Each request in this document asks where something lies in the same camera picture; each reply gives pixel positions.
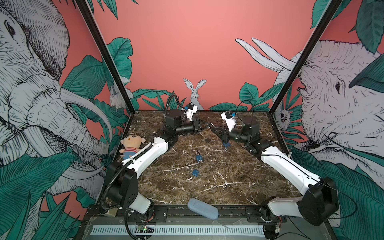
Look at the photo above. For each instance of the blue padlock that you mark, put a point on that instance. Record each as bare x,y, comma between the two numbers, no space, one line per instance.
195,172
199,158
226,144

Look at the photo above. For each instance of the blue grey pouch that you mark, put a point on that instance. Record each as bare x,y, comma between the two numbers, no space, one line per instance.
203,209

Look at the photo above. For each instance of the white vented rail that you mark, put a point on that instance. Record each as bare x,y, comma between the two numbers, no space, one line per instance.
177,230

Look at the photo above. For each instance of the masking tape roll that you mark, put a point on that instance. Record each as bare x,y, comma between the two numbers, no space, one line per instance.
111,213

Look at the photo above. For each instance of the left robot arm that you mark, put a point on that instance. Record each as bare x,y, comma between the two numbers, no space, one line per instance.
120,188

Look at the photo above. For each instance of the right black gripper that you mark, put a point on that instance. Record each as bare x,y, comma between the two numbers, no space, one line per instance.
226,137

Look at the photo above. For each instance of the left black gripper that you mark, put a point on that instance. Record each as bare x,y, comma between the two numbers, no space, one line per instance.
197,126

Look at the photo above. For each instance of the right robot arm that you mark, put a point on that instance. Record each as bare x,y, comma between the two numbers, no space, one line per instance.
319,197

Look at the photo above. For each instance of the black mounting rail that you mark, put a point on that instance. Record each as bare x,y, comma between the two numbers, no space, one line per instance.
265,213

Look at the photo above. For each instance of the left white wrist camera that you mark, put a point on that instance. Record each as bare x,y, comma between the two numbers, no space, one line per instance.
190,111

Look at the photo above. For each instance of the plush doll striped shirt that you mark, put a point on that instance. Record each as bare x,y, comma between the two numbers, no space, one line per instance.
131,146

